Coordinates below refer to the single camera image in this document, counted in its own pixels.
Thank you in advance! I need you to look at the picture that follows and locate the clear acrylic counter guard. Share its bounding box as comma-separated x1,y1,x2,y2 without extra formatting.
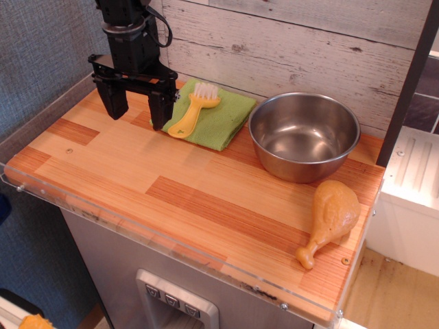
1,164,343,328

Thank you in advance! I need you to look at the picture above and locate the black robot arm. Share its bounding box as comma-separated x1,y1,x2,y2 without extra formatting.
88,1,178,130

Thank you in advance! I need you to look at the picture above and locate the stainless steel bowl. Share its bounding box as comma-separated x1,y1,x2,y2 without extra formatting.
248,92,361,183

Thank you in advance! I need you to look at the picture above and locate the green folded cloth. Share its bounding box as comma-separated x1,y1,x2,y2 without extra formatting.
162,78,257,151

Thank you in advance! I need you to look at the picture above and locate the white toy sink unit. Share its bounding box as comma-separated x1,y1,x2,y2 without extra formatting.
365,50,439,277

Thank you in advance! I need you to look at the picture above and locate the dark vertical frame post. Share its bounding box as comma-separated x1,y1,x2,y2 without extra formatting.
375,0,438,167

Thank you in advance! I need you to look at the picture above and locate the grey dispenser button panel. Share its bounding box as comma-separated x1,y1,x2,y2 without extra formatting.
136,269,220,328

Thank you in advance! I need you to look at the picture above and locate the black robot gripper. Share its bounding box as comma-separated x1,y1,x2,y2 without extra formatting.
88,34,177,131

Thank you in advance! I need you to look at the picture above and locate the yellow dish brush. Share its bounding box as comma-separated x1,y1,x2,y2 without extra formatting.
167,82,221,138

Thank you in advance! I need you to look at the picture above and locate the silver toy fridge cabinet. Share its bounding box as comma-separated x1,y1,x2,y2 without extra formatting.
62,210,313,328

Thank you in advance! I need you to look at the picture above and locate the orange object bottom left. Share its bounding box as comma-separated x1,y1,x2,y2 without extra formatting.
18,314,54,329

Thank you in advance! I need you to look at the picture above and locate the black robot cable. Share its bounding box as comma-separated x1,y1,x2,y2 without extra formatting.
143,5,174,49

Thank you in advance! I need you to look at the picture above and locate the plastic toy chicken drumstick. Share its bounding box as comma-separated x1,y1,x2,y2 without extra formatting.
296,180,361,270

